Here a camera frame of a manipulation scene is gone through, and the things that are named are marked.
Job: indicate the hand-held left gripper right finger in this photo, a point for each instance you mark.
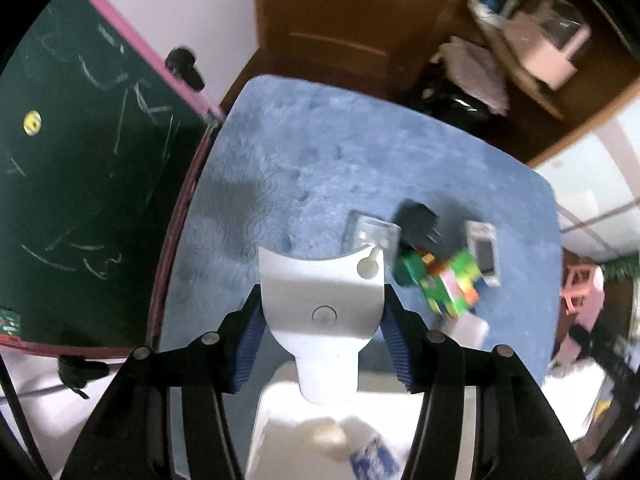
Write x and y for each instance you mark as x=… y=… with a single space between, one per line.
x=400 y=355

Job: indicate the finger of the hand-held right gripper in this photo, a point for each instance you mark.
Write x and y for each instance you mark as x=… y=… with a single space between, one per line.
x=610 y=360

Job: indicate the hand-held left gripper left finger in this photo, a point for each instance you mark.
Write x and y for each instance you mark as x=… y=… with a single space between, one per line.
x=245 y=350

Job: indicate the white plastic tray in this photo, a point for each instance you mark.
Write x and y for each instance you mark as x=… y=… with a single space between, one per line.
x=285 y=410

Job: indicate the white square box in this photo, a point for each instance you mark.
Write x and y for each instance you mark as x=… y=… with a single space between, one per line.
x=470 y=330

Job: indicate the white plastic scraper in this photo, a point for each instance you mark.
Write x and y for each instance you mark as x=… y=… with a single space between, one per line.
x=320 y=320

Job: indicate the small green bottle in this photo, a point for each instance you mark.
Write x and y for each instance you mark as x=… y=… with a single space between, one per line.
x=407 y=267

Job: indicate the colourful puzzle cube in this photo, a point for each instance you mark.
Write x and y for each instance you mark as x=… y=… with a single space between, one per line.
x=452 y=282

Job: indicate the small clear plastic box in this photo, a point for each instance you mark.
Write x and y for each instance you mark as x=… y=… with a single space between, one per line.
x=370 y=230

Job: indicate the small white camera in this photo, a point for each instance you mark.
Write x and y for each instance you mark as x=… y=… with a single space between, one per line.
x=482 y=255

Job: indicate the black plug adapter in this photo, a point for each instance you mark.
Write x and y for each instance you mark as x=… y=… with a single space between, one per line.
x=417 y=220

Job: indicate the pink plastic stool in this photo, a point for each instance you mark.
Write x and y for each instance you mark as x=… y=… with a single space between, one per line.
x=580 y=290

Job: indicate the green bag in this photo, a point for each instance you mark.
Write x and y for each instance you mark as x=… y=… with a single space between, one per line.
x=622 y=267

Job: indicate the black clamp knob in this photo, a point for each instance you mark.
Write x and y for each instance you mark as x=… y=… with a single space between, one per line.
x=77 y=372

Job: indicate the pale blue floral wardrobe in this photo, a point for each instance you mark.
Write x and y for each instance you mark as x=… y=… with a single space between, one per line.
x=600 y=185

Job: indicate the blue plush table cloth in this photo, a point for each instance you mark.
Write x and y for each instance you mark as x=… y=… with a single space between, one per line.
x=325 y=150

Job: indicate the wooden corner shelf unit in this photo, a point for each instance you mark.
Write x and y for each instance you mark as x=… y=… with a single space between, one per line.
x=575 y=125

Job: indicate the green card box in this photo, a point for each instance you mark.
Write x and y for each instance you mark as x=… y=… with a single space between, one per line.
x=7 y=321

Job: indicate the black bag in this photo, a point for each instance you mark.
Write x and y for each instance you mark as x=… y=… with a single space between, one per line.
x=450 y=107

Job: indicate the black chalkboard knob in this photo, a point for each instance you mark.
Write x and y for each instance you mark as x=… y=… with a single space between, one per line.
x=185 y=65

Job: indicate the folded pink cloth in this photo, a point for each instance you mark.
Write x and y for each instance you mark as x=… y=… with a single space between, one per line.
x=475 y=72

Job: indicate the pink basket with clear dome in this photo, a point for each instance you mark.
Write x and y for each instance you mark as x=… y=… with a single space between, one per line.
x=545 y=55

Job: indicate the yellow smiley magnet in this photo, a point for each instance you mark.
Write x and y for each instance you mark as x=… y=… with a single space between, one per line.
x=32 y=121

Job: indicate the brown wooden door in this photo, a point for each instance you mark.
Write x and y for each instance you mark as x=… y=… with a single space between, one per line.
x=325 y=10

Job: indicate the white tissue pack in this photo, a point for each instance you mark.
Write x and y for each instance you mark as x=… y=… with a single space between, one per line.
x=482 y=12

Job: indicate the blue cup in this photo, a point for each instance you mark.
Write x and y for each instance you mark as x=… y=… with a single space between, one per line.
x=491 y=1

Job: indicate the green chalkboard with pink frame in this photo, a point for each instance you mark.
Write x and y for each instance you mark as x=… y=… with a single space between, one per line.
x=75 y=185

